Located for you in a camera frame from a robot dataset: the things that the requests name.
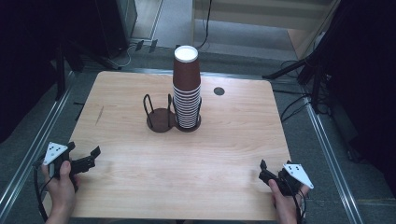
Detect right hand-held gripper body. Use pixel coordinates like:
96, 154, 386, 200
277, 160, 315, 197

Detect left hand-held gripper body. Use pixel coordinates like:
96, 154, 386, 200
42, 141, 78, 192

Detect black wire cup holder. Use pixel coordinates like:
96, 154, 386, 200
142, 92, 203, 133

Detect stack of brown paper cups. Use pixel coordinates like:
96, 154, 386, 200
172, 45, 203, 130

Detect person's right hand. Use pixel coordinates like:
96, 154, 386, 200
268, 178, 311, 220

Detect person's left hand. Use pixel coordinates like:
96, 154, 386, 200
41, 160, 81, 217

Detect black tripod stand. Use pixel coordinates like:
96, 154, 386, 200
262, 46, 332, 115

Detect black cabinet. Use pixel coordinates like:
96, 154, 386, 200
93, 0, 138, 59

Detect metal floor rail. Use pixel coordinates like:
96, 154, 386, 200
303, 96, 364, 224
0, 70, 77, 216

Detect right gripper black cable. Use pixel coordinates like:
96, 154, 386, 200
288, 176, 308, 224

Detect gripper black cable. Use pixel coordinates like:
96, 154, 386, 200
288, 176, 308, 224
33, 161, 52, 223

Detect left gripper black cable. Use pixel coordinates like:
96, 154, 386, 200
33, 161, 52, 223

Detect black floor cables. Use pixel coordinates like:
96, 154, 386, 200
272, 60, 312, 123

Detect white floor cable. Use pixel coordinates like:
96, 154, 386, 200
106, 42, 138, 70

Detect black hanging cable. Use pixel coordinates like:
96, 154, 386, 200
195, 0, 214, 50

